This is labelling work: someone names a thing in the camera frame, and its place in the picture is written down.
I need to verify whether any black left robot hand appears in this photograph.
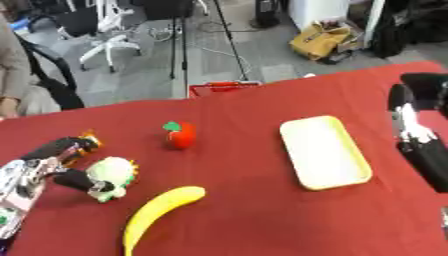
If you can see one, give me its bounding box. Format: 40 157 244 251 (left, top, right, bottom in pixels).
19 135 118 202

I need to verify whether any white cabinet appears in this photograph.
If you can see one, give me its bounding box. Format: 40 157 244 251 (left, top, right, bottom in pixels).
287 0 354 32

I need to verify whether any black bag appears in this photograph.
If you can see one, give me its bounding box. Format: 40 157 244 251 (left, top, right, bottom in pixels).
369 0 448 60

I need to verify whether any black chair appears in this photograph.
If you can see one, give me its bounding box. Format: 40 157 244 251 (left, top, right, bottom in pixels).
14 32 88 112

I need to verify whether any person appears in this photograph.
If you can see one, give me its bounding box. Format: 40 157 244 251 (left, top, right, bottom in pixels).
0 12 63 120

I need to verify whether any black round stand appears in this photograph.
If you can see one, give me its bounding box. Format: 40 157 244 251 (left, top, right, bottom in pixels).
248 0 284 30

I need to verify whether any white office chair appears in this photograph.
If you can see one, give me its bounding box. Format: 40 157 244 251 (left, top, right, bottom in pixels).
56 0 146 74

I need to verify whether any black tripod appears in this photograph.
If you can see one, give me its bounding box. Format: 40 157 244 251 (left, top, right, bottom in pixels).
168 0 251 83

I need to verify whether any pale yellow tray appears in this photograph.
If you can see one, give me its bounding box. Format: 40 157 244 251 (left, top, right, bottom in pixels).
276 114 375 192

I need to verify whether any orange toy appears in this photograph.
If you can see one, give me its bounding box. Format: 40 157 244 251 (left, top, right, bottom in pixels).
59 129 105 166

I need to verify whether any yellow toy banana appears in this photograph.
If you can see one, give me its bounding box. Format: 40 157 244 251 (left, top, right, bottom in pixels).
120 185 209 256

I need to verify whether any tan cardboard box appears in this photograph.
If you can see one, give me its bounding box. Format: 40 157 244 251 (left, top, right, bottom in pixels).
288 19 366 64

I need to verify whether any red toy tomato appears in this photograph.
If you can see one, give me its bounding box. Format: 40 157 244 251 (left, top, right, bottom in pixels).
161 120 200 151

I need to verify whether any red basket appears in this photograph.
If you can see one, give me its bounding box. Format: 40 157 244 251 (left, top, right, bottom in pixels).
187 80 265 100

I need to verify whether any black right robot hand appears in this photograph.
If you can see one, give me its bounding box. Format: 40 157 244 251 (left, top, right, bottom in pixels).
386 72 448 195

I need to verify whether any white and green soft toy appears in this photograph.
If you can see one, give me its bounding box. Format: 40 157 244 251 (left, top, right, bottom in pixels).
85 156 142 204

